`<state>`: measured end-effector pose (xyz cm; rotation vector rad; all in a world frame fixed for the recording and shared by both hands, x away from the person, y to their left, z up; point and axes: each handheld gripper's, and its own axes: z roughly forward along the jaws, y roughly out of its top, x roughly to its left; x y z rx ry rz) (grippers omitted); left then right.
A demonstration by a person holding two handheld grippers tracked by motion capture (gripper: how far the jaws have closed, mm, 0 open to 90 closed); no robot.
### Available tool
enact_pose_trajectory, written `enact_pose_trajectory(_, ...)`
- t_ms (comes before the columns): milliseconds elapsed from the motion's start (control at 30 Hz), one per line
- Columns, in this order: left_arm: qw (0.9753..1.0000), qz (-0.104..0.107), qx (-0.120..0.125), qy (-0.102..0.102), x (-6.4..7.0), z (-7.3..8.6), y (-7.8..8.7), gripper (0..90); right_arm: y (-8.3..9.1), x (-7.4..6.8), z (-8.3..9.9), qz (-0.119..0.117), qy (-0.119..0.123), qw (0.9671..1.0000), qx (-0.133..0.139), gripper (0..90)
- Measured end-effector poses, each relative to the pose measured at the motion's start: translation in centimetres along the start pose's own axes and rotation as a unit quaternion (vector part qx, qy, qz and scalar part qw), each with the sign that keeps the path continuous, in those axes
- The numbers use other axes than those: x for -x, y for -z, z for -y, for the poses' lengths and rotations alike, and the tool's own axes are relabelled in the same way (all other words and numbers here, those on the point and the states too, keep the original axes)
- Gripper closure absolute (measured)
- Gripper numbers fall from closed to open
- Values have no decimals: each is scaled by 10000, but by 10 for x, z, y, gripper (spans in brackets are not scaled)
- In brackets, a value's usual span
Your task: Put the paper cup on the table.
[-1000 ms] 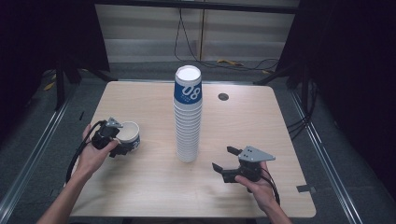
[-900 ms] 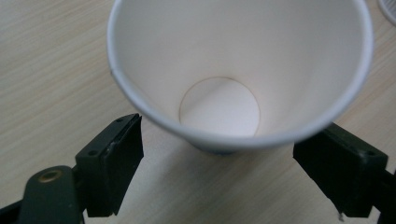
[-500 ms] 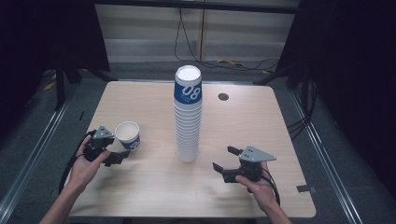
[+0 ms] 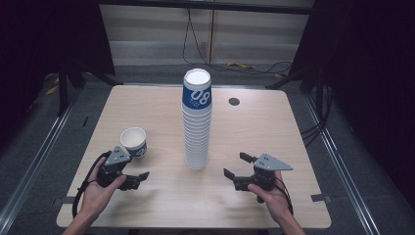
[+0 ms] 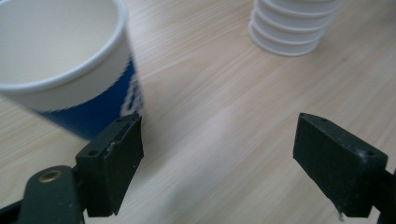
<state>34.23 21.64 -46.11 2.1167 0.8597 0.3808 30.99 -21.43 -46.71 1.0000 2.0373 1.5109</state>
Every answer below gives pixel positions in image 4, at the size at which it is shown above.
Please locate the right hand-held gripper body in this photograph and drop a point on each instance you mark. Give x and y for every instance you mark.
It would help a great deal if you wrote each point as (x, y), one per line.
(267, 173)

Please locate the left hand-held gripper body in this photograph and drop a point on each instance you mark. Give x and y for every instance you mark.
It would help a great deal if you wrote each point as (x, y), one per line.
(112, 166)

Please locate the blue banded paper cup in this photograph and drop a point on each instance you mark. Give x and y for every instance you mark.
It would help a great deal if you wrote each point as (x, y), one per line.
(134, 142)

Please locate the stack of white paper cups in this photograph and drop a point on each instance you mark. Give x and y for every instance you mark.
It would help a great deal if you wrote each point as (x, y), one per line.
(196, 130)

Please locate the person's right hand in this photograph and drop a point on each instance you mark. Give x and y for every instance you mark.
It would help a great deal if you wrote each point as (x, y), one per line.
(272, 199)

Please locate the person's left hand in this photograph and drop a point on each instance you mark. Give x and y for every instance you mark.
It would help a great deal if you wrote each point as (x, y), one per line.
(94, 196)

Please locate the grey tape tab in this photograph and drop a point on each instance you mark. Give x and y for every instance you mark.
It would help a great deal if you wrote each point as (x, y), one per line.
(320, 197)
(63, 201)

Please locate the black metal stand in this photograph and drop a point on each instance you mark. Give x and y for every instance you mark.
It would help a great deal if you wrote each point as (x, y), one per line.
(63, 91)

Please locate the yellow tape strip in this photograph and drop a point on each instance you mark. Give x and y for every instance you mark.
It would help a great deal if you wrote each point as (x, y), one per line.
(239, 65)
(52, 90)

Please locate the dark curtain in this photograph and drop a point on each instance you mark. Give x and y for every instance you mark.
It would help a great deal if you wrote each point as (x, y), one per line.
(368, 81)
(39, 39)

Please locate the metal floor rail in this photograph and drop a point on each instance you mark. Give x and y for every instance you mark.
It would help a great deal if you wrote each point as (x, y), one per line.
(339, 156)
(36, 156)

